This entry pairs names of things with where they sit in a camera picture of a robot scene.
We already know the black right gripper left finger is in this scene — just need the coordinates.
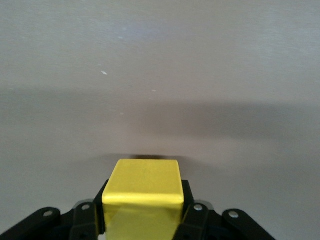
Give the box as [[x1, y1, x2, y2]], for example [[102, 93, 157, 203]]
[[0, 179, 109, 240]]

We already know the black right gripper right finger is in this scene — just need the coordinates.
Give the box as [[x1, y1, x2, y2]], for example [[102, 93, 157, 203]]
[[173, 179, 276, 240]]

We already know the yellow wooden block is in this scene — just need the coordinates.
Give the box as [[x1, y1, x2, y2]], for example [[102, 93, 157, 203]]
[[101, 158, 186, 240]]

